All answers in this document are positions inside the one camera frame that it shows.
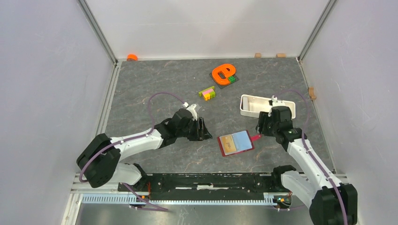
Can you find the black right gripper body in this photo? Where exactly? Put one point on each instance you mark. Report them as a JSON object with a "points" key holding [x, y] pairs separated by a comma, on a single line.
{"points": [[268, 128]]}

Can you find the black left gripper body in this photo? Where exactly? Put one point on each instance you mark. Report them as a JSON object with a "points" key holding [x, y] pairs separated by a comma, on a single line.
{"points": [[189, 131]]}

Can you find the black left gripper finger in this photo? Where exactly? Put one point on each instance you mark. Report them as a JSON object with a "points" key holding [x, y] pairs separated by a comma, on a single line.
{"points": [[205, 133], [198, 130]]}

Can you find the gold VIP credit card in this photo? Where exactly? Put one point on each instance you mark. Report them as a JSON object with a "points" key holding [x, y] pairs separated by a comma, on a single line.
{"points": [[228, 144]]}

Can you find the red leather card holder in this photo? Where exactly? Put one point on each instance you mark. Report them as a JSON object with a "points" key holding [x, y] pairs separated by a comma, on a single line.
{"points": [[243, 141]]}

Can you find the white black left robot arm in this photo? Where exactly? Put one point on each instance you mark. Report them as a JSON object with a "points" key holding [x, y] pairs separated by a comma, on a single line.
{"points": [[101, 161]]}

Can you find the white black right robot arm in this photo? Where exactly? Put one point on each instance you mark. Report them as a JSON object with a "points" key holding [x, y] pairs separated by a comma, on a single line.
{"points": [[328, 199]]}

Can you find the colourful block stack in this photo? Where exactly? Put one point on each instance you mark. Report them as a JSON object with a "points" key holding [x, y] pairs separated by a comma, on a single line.
{"points": [[208, 93]]}

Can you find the white plastic tray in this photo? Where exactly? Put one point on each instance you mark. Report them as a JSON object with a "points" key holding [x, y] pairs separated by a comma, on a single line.
{"points": [[251, 106]]}

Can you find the wooden curved piece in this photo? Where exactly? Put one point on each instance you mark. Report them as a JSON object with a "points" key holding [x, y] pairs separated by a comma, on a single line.
{"points": [[312, 94]]}

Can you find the green small block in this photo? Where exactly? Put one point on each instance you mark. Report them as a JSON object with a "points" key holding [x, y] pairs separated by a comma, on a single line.
{"points": [[231, 79]]}

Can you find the orange letter e shape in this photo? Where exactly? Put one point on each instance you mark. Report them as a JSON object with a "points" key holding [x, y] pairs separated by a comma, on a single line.
{"points": [[225, 70]]}

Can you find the wooden block right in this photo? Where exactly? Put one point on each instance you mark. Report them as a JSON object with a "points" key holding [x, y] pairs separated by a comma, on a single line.
{"points": [[281, 55]]}

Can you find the orange round cap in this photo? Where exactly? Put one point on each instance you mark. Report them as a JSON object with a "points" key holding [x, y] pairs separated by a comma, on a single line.
{"points": [[131, 57]]}

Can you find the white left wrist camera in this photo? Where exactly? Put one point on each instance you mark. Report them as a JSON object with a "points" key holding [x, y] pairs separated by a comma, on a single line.
{"points": [[193, 109]]}

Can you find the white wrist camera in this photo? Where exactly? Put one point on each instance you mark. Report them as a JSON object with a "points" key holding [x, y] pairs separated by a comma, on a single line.
{"points": [[274, 102], [193, 109]]}

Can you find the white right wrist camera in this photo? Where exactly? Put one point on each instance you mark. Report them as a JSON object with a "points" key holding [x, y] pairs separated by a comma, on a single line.
{"points": [[274, 102]]}

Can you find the dark square base plate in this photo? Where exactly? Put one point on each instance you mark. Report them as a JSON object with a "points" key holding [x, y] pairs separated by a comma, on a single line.
{"points": [[223, 78]]}

